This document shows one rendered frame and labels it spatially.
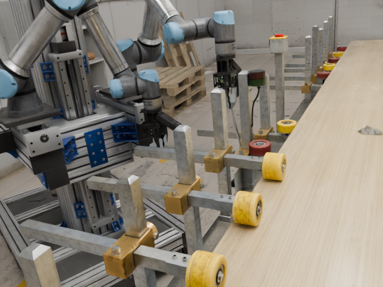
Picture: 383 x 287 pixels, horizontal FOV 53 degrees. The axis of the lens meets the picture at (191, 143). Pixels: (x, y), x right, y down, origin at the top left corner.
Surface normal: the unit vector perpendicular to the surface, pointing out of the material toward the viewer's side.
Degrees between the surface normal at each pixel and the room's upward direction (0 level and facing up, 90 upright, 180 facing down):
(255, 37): 90
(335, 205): 0
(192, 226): 90
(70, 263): 0
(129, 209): 90
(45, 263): 90
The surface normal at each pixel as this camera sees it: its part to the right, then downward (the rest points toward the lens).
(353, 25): -0.40, 0.36
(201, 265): -0.32, -0.58
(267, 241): -0.10, -0.93
